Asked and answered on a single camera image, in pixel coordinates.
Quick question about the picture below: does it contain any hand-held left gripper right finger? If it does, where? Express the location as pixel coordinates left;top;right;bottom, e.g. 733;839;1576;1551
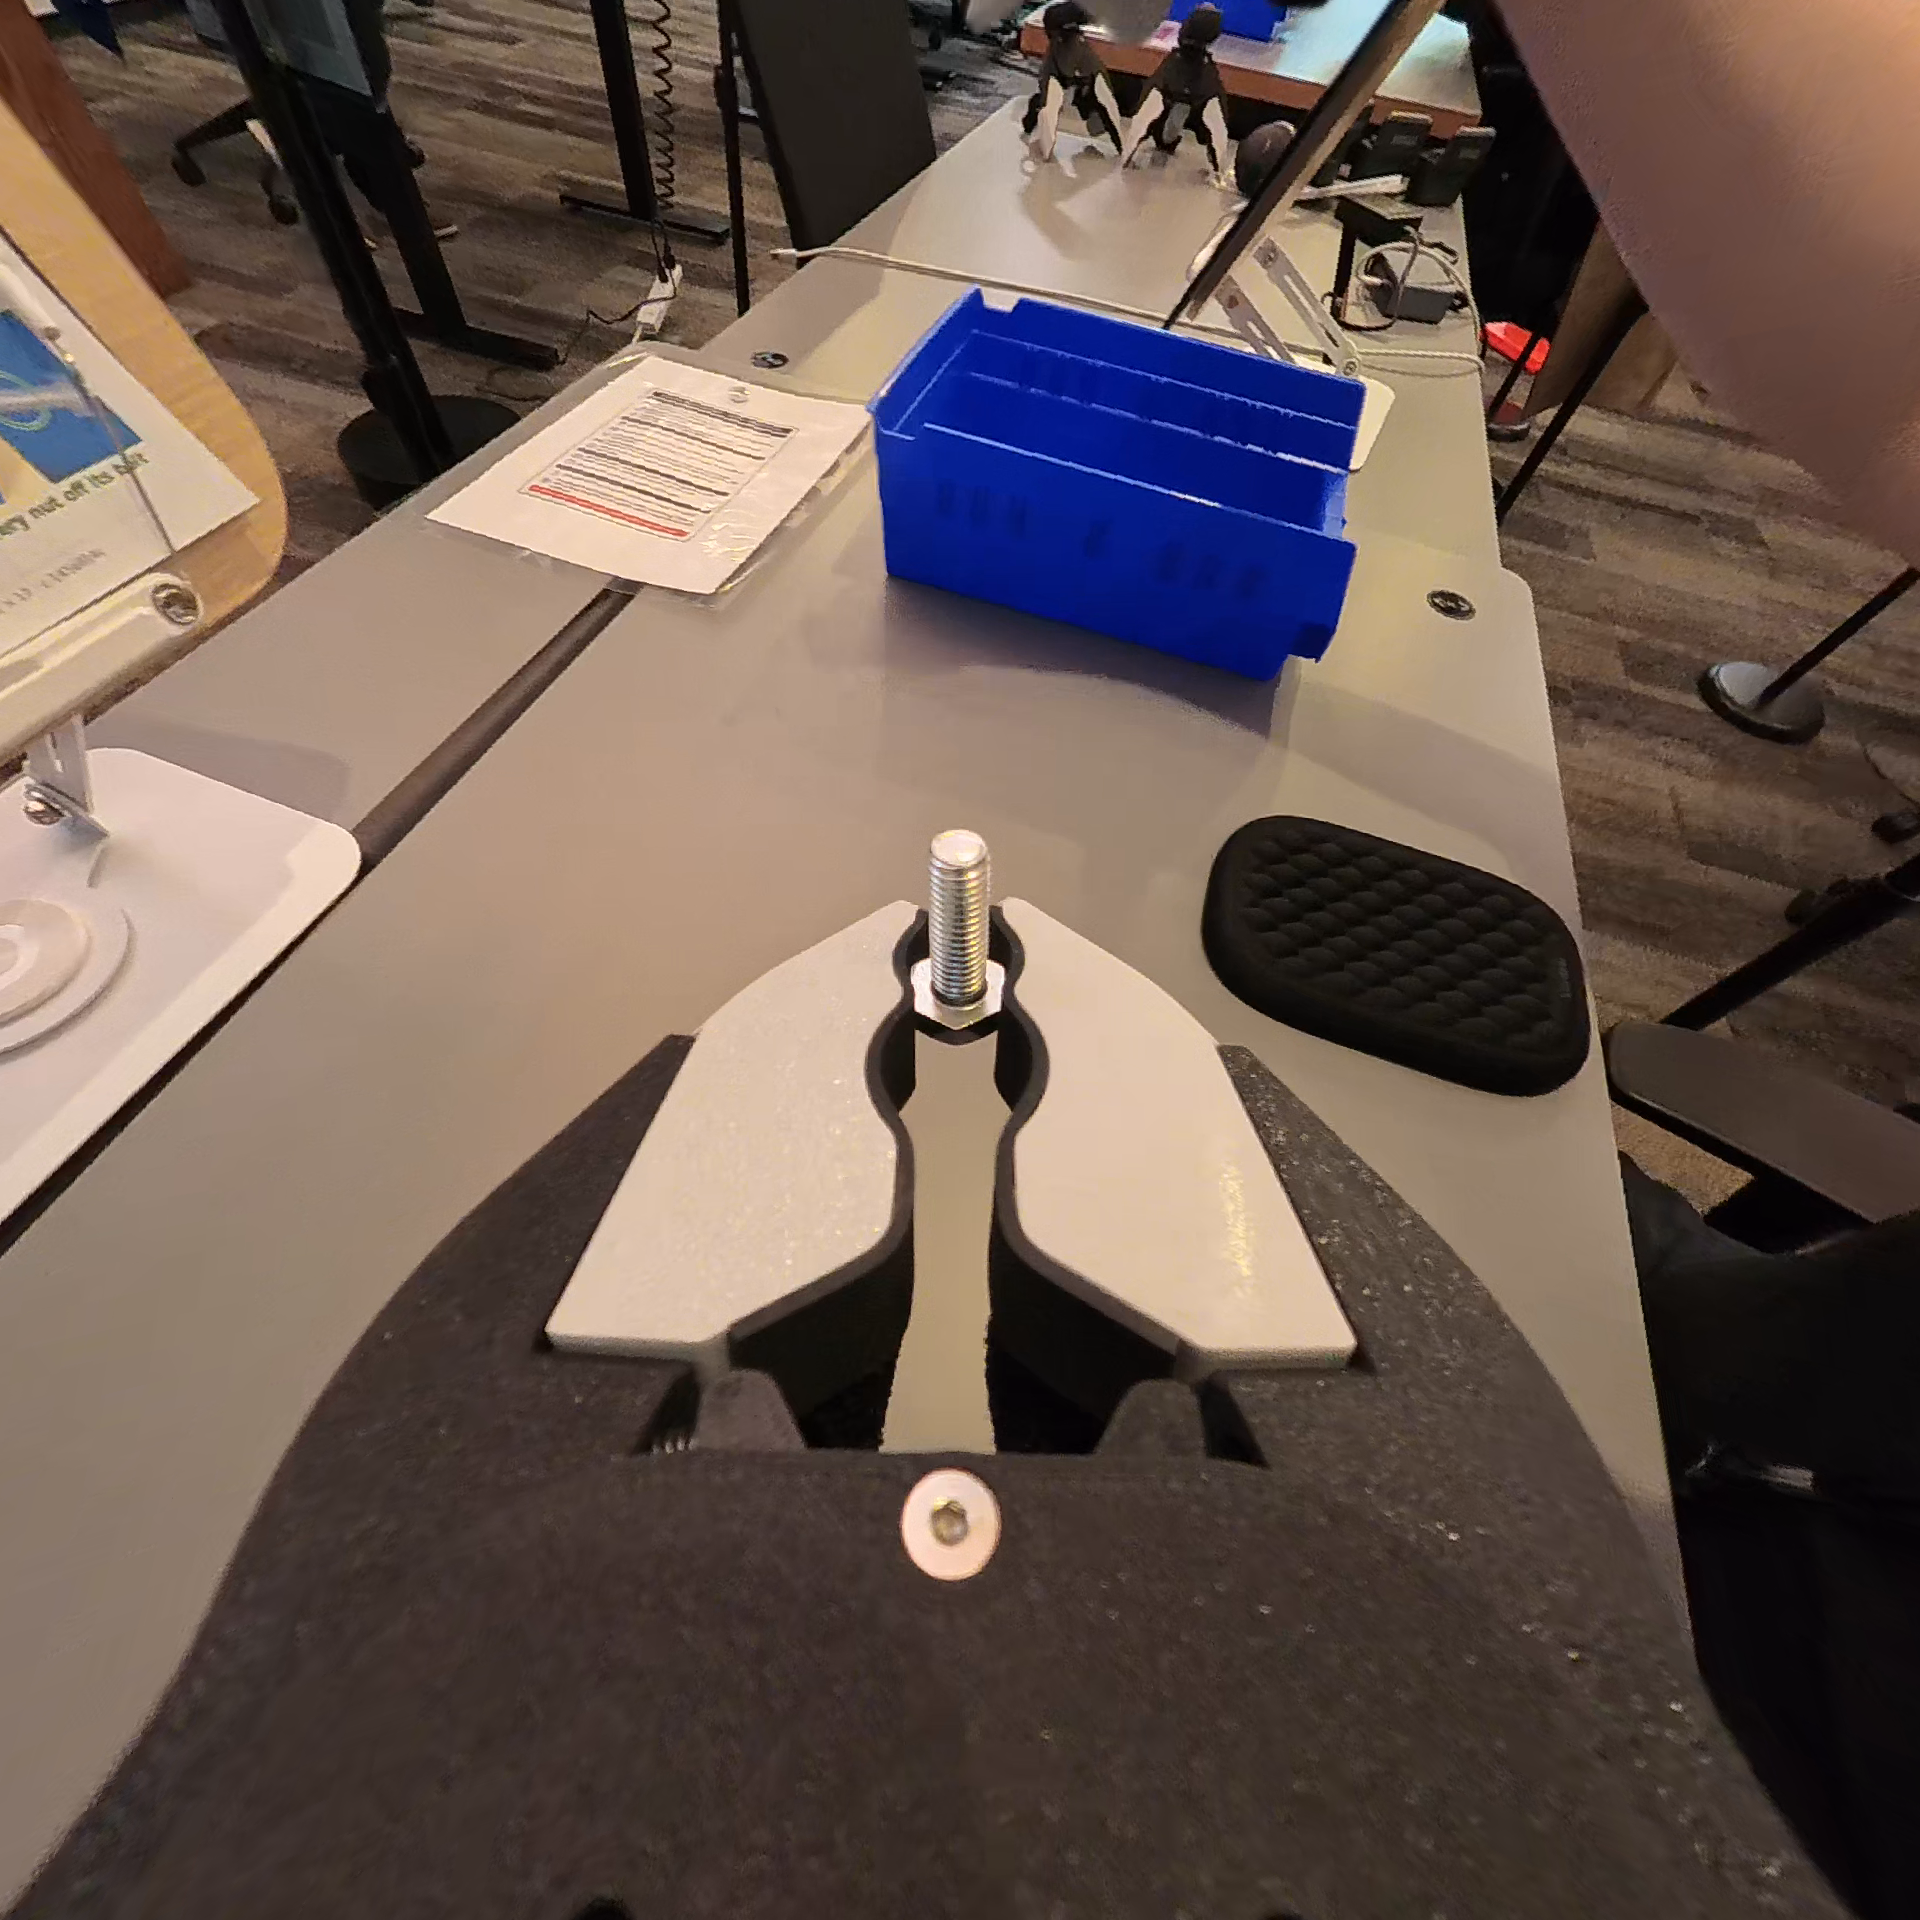
991;896;1360;1374

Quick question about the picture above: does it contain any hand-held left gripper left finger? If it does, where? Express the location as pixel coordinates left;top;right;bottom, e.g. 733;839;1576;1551
547;900;920;1370

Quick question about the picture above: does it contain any steel hex bolt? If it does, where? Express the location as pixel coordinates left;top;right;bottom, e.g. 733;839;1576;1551
911;829;1030;1036

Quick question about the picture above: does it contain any person's right forearm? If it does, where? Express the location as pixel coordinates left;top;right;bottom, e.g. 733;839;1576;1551
1493;0;1920;557

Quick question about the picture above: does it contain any black textured wrist pad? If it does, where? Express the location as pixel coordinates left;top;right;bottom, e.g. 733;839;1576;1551
1200;815;1592;1097

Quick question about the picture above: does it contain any black office chair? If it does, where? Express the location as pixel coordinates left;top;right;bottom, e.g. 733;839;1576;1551
1605;1024;1920;1225

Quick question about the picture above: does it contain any paper sheet in plastic sleeve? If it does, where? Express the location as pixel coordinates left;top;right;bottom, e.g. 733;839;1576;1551
428;355;872;600

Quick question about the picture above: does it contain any rounded wooden board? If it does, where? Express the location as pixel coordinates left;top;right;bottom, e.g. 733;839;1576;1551
0;98;290;706

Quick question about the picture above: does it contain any brown wooden panel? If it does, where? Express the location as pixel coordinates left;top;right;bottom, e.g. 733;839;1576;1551
1530;226;1720;430

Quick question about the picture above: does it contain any colour printed instruction sheet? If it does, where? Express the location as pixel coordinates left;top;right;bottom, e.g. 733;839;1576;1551
0;226;265;662

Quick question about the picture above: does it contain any black high-back chair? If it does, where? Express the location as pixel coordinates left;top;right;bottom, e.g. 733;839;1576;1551
721;0;939;325

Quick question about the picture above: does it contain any idle black gripper tool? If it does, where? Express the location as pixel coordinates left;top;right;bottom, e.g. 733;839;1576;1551
1122;0;1239;174
1021;0;1124;163

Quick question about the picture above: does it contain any black office chair base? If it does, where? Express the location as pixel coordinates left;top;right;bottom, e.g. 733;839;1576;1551
169;98;302;227

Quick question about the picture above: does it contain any black stanchion post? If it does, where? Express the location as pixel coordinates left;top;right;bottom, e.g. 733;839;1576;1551
1699;570;1920;744

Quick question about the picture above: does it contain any thin white cable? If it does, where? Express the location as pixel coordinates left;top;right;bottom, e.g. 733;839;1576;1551
772;247;1188;289

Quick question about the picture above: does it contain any black coiled cable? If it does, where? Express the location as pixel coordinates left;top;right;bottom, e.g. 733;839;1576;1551
643;0;680;265

